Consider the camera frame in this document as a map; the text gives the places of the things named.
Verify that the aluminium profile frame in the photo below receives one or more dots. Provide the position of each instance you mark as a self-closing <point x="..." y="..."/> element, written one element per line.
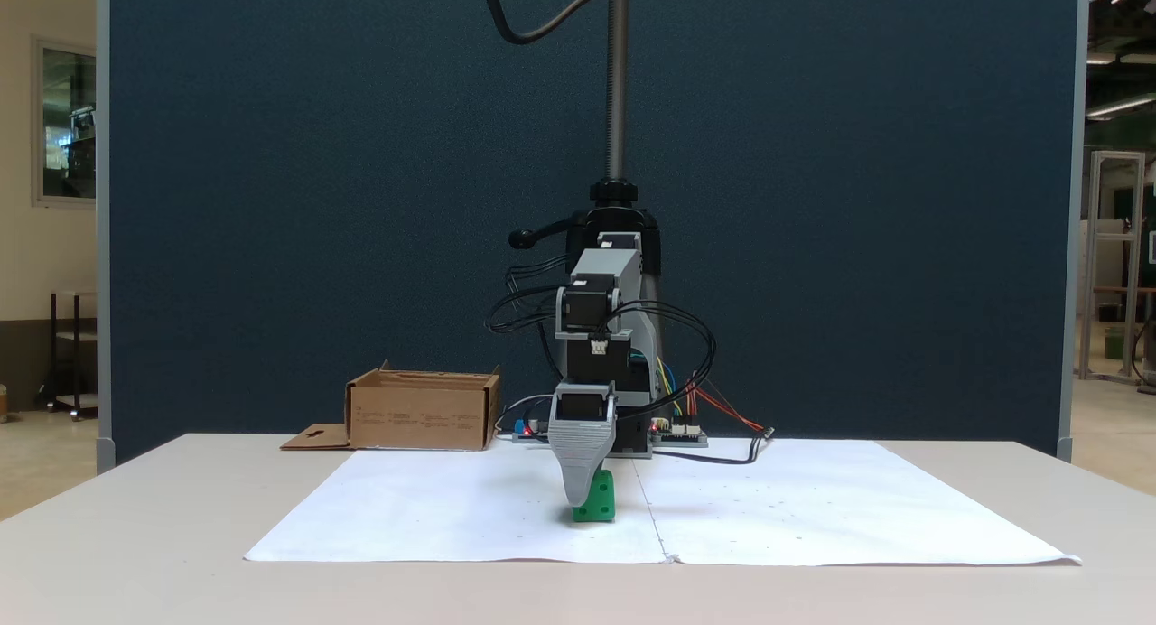
<point x="1118" y="155"/>

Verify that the dark blue partition panel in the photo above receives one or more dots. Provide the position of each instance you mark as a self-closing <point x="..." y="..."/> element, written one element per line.
<point x="316" y="200"/>

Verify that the ceiling light strip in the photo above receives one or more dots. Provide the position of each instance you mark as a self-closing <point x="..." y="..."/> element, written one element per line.
<point x="1102" y="58"/>
<point x="1120" y="106"/>

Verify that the black metal cart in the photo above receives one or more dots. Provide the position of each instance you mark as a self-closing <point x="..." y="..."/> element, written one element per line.
<point x="54" y="363"/>

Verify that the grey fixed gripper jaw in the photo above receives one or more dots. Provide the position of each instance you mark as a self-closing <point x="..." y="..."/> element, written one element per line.
<point x="578" y="453"/>

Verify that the white paper sheet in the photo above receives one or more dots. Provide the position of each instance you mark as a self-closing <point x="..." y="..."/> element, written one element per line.
<point x="840" y="508"/>
<point x="433" y="508"/>

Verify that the brown cardboard box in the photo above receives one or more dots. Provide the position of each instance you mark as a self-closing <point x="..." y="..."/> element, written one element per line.
<point x="420" y="417"/>

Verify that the framed wall window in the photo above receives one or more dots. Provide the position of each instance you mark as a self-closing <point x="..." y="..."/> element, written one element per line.
<point x="68" y="119"/>

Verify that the green die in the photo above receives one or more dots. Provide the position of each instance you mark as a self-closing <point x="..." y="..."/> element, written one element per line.
<point x="603" y="499"/>

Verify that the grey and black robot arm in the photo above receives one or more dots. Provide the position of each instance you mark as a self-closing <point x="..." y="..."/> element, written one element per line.
<point x="605" y="264"/>

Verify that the blue circuit board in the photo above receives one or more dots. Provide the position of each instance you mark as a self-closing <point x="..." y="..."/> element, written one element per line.
<point x="524" y="435"/>

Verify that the camera stand pole with clamp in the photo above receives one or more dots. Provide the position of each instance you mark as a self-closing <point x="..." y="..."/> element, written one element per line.
<point x="618" y="83"/>

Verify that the green waste bin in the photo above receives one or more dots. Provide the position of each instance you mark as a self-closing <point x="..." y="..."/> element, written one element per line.
<point x="1115" y="343"/>

